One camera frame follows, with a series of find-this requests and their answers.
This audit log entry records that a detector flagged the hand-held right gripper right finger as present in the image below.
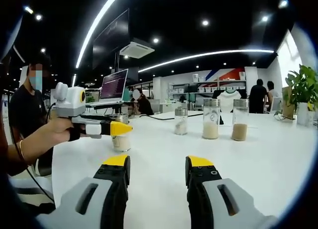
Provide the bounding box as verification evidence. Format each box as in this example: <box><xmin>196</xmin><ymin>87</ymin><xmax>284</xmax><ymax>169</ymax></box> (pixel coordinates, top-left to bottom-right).
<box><xmin>185</xmin><ymin>155</ymin><xmax>279</xmax><ymax>229</ymax></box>

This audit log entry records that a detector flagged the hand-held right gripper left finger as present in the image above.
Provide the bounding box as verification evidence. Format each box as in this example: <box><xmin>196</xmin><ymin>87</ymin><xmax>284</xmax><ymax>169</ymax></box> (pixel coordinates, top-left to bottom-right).
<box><xmin>37</xmin><ymin>153</ymin><xmax>131</xmax><ymax>229</ymax></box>

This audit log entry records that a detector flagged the short seasoning bottle white powder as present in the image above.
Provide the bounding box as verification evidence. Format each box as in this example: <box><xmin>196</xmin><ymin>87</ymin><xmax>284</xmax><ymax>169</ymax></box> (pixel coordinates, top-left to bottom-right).
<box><xmin>174</xmin><ymin>108</ymin><xmax>189</xmax><ymax>135</ymax></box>

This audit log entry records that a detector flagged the seasoning bottle brown powder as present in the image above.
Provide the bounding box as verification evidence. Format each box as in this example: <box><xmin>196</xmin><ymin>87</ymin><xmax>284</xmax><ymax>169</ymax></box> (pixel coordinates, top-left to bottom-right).
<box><xmin>232</xmin><ymin>99</ymin><xmax>249</xmax><ymax>142</ymax></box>

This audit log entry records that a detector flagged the tall seasoning bottle beige powder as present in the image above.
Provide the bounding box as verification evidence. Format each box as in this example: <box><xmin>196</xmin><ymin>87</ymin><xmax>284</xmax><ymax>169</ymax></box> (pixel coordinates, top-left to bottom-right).
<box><xmin>202</xmin><ymin>98</ymin><xmax>221</xmax><ymax>140</ymax></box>

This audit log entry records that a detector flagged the person's left hand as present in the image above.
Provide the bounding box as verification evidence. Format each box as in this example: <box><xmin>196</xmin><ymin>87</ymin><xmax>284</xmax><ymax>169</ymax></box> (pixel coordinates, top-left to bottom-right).
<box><xmin>48</xmin><ymin>116</ymin><xmax>86</xmax><ymax>143</ymax></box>

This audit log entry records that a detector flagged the open laptop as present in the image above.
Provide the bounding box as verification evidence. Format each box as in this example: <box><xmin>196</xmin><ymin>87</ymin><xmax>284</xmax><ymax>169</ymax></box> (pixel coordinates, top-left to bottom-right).
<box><xmin>85</xmin><ymin>69</ymin><xmax>129</xmax><ymax>108</ymax></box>

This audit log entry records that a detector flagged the white office chair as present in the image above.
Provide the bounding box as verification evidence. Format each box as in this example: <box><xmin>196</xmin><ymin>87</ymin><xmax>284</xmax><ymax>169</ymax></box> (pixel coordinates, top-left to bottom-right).
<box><xmin>9</xmin><ymin>159</ymin><xmax>54</xmax><ymax>205</ymax></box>

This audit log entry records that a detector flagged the hanging dark monitor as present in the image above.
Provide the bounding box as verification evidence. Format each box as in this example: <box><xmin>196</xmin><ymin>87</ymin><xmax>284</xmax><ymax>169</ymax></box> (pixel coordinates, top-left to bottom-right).
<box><xmin>92</xmin><ymin>8</ymin><xmax>130</xmax><ymax>70</ymax></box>

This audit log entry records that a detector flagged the ceiling air conditioner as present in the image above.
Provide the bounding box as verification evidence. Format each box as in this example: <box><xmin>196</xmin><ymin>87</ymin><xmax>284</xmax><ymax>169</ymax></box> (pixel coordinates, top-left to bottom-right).
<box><xmin>119</xmin><ymin>41</ymin><xmax>155</xmax><ymax>59</ymax></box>

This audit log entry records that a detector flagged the shelf of white bins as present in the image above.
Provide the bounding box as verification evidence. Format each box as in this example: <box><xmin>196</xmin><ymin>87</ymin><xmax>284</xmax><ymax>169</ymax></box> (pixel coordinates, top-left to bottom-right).
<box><xmin>168</xmin><ymin>72</ymin><xmax>248</xmax><ymax>94</ymax></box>

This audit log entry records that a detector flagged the black and white t-shirt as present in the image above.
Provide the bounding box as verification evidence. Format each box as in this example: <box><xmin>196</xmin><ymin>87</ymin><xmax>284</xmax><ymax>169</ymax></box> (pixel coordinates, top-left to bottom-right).
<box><xmin>212</xmin><ymin>88</ymin><xmax>246</xmax><ymax>113</ymax></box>

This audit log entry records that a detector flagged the white plant pot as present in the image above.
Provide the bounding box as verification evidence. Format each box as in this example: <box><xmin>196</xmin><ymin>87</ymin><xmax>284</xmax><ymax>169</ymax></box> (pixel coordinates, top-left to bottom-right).
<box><xmin>297</xmin><ymin>102</ymin><xmax>310</xmax><ymax>127</ymax></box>

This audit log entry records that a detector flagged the brown paper bag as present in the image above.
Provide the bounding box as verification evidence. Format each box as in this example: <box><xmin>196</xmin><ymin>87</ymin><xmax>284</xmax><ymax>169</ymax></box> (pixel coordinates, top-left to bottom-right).
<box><xmin>282</xmin><ymin>87</ymin><xmax>298</xmax><ymax>117</ymax></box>

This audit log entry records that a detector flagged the large green plant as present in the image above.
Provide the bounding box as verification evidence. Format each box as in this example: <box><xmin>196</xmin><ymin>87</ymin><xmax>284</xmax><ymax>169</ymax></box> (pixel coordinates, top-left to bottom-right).
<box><xmin>285</xmin><ymin>65</ymin><xmax>318</xmax><ymax>113</ymax></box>

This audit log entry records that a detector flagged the black power cable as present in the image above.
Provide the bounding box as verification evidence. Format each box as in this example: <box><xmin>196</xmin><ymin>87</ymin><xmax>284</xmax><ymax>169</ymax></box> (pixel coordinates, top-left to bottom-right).
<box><xmin>139</xmin><ymin>112</ymin><xmax>212</xmax><ymax>121</ymax></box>

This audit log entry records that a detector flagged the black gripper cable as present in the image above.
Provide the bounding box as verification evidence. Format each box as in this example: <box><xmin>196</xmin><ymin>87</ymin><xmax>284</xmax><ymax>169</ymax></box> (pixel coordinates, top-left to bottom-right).
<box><xmin>11</xmin><ymin>102</ymin><xmax>57</xmax><ymax>202</ymax></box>

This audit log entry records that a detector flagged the thin gold bracelet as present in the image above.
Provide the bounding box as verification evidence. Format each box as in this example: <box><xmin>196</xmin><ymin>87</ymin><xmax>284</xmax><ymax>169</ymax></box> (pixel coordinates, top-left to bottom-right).
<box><xmin>19</xmin><ymin>139</ymin><xmax>27</xmax><ymax>165</ymax></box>

